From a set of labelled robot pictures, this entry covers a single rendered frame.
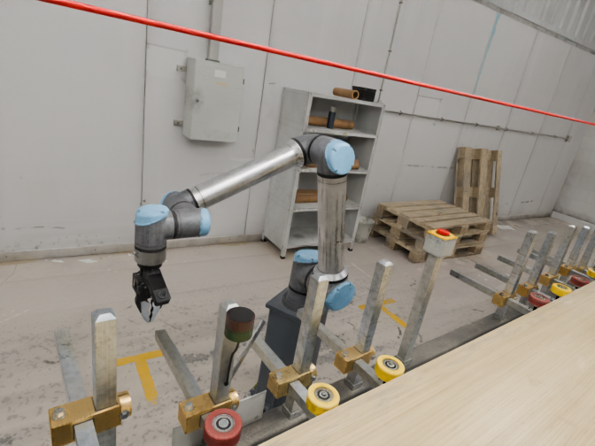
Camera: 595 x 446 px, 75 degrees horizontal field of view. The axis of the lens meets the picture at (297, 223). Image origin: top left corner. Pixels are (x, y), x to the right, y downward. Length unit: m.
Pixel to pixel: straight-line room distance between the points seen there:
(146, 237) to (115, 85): 2.23
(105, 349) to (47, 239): 2.80
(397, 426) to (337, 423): 0.14
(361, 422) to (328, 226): 0.76
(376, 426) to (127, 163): 2.85
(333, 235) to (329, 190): 0.19
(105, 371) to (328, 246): 0.98
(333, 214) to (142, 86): 2.21
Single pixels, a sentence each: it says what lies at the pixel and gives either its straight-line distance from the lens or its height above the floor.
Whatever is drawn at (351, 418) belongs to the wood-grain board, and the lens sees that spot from 1.01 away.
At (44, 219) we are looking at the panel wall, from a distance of 3.49.
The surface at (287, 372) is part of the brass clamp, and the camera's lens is 1.13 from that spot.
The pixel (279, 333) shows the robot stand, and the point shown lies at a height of 0.47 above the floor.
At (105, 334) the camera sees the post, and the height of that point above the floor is 1.14.
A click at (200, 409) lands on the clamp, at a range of 1.00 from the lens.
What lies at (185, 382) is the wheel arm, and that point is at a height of 0.86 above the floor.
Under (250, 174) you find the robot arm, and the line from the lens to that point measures 1.39.
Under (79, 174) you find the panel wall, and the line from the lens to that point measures 3.39.
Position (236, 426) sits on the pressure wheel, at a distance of 0.93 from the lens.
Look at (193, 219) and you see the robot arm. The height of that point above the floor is 1.17.
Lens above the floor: 1.60
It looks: 20 degrees down
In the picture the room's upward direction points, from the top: 10 degrees clockwise
